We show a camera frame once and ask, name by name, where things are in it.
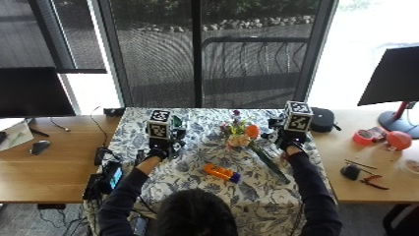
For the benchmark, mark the person's left hand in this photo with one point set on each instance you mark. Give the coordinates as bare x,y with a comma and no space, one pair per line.
162,147

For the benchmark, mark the person's right hand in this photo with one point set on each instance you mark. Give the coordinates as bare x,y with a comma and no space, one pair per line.
291,141

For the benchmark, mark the white left marker cube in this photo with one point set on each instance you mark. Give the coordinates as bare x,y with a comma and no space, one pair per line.
158,126

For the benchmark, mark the white marker cube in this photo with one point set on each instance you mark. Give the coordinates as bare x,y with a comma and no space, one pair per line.
158,126
298,118

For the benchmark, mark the white right marker cube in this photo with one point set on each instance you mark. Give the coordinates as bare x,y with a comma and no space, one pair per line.
298,118

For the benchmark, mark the artificial flower bouquet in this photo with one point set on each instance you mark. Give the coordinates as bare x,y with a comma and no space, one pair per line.
242,134

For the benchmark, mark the blue floral white tablecloth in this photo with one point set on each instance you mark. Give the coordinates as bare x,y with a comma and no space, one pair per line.
204,154

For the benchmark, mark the black zip case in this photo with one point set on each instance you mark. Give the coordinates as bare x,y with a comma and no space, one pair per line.
321,120

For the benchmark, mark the orange toy with purple end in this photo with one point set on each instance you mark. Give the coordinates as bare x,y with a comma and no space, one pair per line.
219,172

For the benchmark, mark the small black adapter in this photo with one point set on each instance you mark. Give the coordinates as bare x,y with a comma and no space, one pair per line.
113,111

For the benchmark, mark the black plug block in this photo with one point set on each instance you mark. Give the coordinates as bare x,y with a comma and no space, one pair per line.
102,155

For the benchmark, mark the black device with lit screen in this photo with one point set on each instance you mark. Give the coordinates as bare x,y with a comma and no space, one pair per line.
114,177

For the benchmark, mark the red tape roll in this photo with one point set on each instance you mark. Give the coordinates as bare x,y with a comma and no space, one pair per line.
360,137

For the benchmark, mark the small black computer mouse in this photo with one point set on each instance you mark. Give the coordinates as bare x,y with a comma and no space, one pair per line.
349,171

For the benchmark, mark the black metal bike rack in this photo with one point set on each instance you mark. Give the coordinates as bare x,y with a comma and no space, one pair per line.
255,59

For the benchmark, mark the thin black stick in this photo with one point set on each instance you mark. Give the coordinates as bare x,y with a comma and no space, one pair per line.
360,164

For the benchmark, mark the red round ball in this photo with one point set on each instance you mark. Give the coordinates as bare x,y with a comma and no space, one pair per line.
399,140

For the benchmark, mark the black monitor with red stand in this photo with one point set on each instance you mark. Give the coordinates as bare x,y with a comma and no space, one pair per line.
389,77

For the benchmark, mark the row of grey rocks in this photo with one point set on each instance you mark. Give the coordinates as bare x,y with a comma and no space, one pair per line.
256,23

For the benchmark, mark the white tape roll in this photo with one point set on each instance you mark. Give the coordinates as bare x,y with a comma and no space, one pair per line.
412,166

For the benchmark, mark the white paper sheet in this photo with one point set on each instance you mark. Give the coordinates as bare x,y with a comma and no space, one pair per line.
14,136

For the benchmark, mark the black chair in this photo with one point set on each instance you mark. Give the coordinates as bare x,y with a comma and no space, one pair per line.
403,221

